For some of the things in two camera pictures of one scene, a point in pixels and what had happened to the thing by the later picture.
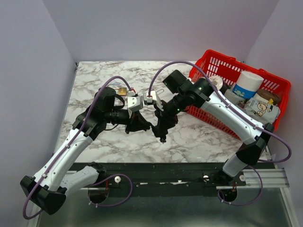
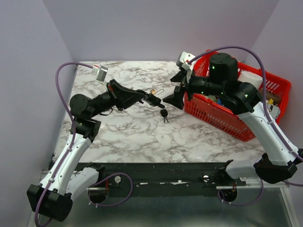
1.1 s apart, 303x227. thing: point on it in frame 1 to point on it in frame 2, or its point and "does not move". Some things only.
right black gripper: [165, 121] to [182, 76]
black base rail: [164, 176] does not move
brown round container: [276, 99] does not move
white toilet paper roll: [247, 84] does not move
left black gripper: [137, 123] to [122, 95]
